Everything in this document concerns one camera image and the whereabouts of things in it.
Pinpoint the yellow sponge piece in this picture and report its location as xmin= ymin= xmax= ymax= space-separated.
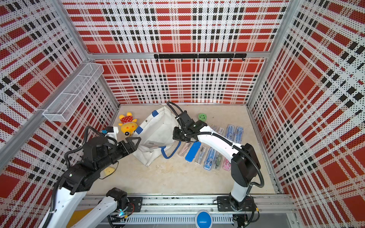
xmin=103 ymin=167 xmax=116 ymax=176

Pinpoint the yellow red plush toy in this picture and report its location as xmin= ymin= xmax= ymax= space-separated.
xmin=118 ymin=112 xmax=138 ymax=137

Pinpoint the pink compass set case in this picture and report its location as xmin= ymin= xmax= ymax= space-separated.
xmin=222 ymin=159 xmax=231 ymax=171

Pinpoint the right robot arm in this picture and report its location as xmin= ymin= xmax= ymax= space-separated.
xmin=166 ymin=102 xmax=265 ymax=211

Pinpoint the black hook rail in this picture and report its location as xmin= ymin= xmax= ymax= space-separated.
xmin=154 ymin=53 xmax=247 ymax=61

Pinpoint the clear case green refill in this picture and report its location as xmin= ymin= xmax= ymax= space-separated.
xmin=213 ymin=153 xmax=222 ymax=170

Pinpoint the yellow box at base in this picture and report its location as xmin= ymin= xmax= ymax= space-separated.
xmin=66 ymin=209 xmax=92 ymax=228

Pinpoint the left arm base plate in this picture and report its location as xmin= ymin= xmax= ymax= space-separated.
xmin=123 ymin=197 xmax=143 ymax=214

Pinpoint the clear compass case grey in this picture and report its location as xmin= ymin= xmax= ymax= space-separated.
xmin=211 ymin=125 xmax=218 ymax=131

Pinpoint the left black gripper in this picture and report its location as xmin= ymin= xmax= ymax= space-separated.
xmin=98 ymin=136 xmax=142 ymax=171

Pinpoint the white canvas cartoon bag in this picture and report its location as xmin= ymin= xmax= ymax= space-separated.
xmin=133 ymin=106 xmax=181 ymax=167

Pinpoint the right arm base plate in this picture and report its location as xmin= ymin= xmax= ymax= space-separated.
xmin=217 ymin=195 xmax=257 ymax=212

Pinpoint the white wire mesh basket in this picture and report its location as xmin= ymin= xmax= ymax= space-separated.
xmin=43 ymin=63 xmax=104 ymax=122

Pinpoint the clear compass case small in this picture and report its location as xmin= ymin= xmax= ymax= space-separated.
xmin=194 ymin=145 xmax=207 ymax=165

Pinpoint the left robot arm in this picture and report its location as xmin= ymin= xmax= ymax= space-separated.
xmin=40 ymin=126 xmax=141 ymax=228

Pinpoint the blue plastic pencil case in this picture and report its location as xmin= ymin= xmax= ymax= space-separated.
xmin=185 ymin=142 xmax=201 ymax=162

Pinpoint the blue round button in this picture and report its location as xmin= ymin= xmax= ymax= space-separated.
xmin=195 ymin=210 xmax=213 ymax=228

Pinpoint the green lidded small jar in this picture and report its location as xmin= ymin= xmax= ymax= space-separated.
xmin=198 ymin=113 xmax=207 ymax=122

